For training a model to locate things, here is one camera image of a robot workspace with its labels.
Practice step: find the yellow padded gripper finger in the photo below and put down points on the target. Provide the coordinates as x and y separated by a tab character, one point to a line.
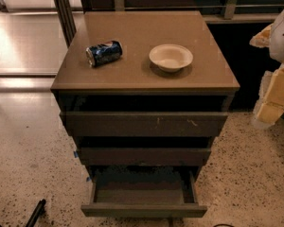
270	104

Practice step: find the drawer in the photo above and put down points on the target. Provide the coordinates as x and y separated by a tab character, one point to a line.
143	193
144	156
135	124

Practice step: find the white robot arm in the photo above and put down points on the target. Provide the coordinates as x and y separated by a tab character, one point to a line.
272	36

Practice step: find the brown drawer cabinet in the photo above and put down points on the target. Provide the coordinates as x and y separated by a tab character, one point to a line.
134	84

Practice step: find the white paper bowl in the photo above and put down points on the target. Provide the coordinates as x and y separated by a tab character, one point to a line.
171	57

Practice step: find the blue soda can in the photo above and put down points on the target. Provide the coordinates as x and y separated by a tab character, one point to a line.
101	54

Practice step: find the black rod on floor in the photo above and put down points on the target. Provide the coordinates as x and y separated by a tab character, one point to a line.
39	209

